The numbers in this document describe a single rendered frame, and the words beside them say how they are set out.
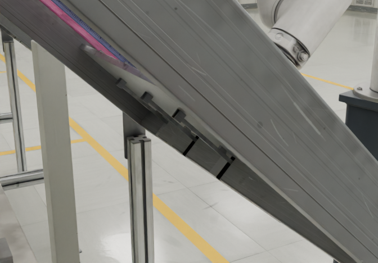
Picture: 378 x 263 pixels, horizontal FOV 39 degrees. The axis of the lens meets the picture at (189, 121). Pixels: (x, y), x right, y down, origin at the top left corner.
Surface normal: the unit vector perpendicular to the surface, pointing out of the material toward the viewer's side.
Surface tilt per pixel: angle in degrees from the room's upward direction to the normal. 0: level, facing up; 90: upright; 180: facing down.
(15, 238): 0
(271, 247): 0
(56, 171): 90
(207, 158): 46
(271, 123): 90
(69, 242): 90
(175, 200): 0
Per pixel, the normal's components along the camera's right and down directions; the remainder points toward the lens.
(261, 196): -0.64, -0.55
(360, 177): 0.47, 0.26
